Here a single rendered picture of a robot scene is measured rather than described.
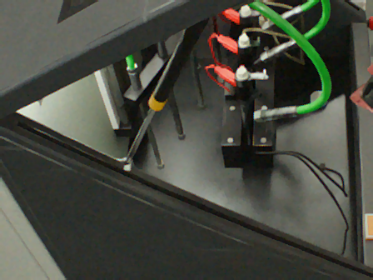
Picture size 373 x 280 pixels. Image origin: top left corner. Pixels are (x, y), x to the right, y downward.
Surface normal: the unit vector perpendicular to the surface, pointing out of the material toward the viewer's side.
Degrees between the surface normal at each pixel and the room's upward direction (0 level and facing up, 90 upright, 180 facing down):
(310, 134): 0
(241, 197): 0
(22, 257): 90
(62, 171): 90
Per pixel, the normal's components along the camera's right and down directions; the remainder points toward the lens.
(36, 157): -0.04, 0.79
